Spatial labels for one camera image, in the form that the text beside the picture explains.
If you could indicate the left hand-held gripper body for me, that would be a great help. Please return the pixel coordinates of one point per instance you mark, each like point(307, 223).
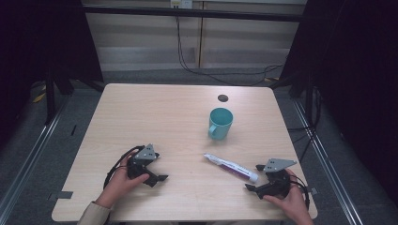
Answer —
point(144, 155)

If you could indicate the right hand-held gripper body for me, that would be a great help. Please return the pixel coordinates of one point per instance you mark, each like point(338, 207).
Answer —
point(278, 181)

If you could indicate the white purple toothpaste tube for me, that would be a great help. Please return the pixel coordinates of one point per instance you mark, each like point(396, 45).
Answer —
point(233, 168)

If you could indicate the teal cup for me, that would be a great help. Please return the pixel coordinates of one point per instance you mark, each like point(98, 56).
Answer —
point(219, 129)

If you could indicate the person's right hand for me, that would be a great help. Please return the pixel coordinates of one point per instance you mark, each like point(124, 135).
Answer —
point(295, 203)

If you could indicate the person's left hand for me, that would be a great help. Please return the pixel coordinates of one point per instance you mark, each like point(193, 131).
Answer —
point(120, 187)

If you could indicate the grey tape strip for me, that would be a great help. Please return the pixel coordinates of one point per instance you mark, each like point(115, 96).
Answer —
point(62, 195)
point(313, 190)

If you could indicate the person's left beige sleeve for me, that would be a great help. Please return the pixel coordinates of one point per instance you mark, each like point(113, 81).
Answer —
point(94, 215)

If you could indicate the dark round table grommet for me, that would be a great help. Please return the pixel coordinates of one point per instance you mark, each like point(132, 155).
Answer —
point(223, 98)

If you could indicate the black stand leg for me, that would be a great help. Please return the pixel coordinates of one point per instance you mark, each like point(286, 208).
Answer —
point(50, 100)

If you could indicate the yellow floor scrap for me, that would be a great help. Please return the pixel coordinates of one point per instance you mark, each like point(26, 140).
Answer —
point(39, 97)

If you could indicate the dark curtain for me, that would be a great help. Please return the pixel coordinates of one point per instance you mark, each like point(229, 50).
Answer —
point(353, 78)
point(37, 47)

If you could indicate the black horizontal bar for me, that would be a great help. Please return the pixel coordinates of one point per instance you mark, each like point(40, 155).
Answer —
point(187, 13)

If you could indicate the metal floor rail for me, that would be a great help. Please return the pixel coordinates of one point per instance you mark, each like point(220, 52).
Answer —
point(328, 162)
point(34, 150)

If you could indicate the white wall socket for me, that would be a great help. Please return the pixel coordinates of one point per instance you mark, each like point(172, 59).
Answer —
point(181, 3)

